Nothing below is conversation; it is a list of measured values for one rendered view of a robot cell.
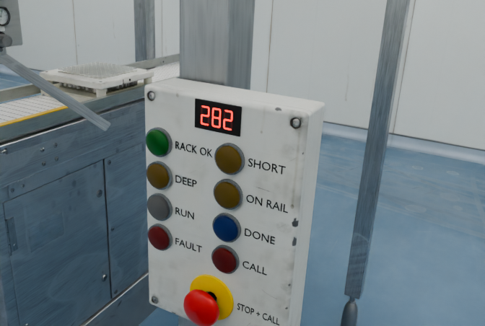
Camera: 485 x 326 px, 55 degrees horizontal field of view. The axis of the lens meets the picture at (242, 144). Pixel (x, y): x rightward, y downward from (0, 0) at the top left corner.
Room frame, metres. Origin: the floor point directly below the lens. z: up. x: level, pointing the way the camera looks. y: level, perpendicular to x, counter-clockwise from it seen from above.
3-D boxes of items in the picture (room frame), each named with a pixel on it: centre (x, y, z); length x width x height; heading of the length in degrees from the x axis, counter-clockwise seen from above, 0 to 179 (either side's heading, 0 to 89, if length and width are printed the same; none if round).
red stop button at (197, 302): (0.40, 0.03, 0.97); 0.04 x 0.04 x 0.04; 64
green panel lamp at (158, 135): (0.44, 0.08, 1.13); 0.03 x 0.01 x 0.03; 64
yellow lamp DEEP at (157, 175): (0.44, 0.08, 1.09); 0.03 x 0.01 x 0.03; 64
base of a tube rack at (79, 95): (1.45, 0.46, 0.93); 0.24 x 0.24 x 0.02; 64
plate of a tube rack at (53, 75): (1.45, 0.46, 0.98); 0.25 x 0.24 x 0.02; 64
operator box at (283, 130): (0.44, 0.01, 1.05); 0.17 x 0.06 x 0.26; 64
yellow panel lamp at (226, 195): (0.40, 0.01, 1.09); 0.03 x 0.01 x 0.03; 64
